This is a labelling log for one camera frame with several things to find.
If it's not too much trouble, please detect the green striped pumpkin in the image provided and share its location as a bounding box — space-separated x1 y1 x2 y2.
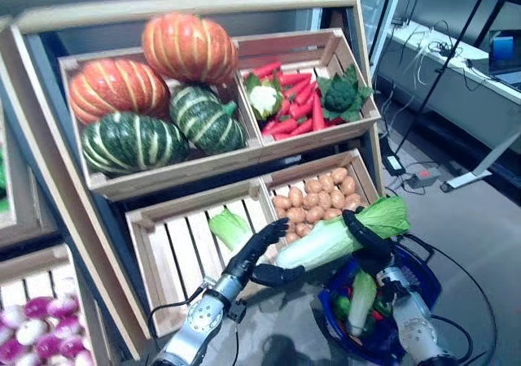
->
169 84 248 155
81 111 190 176

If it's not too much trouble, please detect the green broccoli with leaves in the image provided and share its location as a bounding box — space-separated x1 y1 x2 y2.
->
316 63 374 123

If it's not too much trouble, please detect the wooden pumpkin crate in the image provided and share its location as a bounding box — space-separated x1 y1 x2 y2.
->
58 44 264 203

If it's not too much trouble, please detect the white cable bundle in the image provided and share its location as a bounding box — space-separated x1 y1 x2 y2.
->
406 32 439 86

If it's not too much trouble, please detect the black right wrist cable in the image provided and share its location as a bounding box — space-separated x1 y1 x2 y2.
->
396 233 500 366

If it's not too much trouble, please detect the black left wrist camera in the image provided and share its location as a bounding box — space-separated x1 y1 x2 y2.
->
226 298 248 322

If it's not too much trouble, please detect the napa cabbage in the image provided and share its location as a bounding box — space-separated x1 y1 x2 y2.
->
344 268 379 338
273 194 412 272
208 208 254 252

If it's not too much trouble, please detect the wooden turnip crate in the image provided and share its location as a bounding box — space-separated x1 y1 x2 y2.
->
0 243 107 366

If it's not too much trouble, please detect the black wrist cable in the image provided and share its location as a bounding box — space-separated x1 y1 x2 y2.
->
148 286 212 341
396 233 500 366

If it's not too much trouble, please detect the wooden potato crate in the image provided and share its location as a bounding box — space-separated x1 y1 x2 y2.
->
260 148 386 245

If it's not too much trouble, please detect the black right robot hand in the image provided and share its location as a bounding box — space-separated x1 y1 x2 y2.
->
340 206 398 280

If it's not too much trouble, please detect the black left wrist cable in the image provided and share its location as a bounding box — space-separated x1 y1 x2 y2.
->
148 286 212 341

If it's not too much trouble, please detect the green leafy vegetable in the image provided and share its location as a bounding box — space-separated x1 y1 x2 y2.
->
0 146 8 204

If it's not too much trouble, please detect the white desk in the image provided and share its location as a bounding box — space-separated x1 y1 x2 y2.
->
382 15 521 192

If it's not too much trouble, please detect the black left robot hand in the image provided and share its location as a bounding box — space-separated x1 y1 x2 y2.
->
221 217 307 298

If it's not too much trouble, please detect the blue plastic shopping basket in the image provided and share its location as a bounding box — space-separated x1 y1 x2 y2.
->
317 235 443 363

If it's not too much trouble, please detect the white cauliflower with leaves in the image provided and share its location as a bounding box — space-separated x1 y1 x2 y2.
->
243 71 284 121

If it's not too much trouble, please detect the grey power box red switch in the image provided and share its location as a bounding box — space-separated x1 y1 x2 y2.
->
406 167 443 188

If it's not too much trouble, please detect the wooden carrot crate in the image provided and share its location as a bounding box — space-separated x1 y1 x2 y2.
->
232 27 383 152

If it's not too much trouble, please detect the black tripod stand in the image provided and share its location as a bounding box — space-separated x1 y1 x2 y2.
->
368 0 406 64
394 0 521 151

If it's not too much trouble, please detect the wooden vegetable display stand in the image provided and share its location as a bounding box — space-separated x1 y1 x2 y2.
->
0 15 62 257
10 0 387 349

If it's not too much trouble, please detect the green bell pepper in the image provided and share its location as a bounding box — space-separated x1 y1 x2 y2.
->
331 294 353 320

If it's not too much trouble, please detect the black power adapter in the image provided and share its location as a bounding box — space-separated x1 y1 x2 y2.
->
384 153 407 176

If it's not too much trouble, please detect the laptop with blue screen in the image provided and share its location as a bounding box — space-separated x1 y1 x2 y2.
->
488 28 521 86

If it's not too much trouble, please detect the wooden cabbage crate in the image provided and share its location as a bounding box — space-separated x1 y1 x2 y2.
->
125 176 286 338

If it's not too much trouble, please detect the orange striped pumpkin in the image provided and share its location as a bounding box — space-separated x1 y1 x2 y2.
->
141 12 239 85
68 58 171 126

